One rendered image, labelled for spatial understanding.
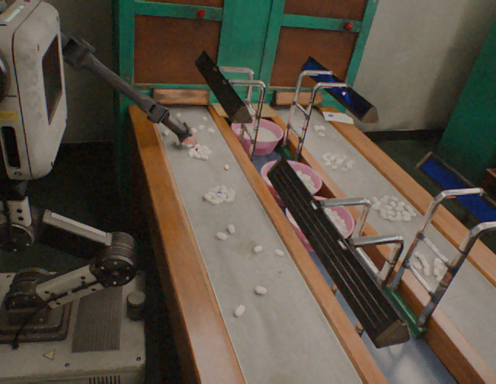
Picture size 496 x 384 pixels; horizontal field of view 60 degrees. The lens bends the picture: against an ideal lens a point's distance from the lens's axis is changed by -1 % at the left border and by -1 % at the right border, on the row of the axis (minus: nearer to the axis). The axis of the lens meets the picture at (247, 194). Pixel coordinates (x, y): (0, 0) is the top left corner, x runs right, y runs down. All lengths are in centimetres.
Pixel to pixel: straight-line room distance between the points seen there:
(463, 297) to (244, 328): 77
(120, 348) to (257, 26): 165
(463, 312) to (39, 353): 135
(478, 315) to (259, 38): 163
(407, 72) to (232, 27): 225
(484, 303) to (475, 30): 324
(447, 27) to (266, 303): 340
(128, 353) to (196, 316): 36
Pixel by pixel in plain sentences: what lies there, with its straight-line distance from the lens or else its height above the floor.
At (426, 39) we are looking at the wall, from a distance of 419.
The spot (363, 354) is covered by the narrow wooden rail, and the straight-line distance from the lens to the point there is 127.
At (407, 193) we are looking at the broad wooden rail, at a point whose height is 76.
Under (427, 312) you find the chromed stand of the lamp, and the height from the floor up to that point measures 79.
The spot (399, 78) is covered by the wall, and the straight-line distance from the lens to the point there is 417.
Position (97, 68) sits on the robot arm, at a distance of 183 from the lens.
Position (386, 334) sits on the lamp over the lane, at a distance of 90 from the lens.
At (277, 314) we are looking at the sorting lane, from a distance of 131.
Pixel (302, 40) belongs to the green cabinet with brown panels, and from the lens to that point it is 249.
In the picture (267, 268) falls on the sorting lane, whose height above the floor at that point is 74.
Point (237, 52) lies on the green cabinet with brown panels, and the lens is 236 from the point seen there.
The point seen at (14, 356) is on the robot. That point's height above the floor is 48.
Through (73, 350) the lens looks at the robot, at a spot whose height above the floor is 47.
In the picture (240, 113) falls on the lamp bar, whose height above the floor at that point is 108.
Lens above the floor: 172
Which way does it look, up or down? 34 degrees down
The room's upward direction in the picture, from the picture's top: 11 degrees clockwise
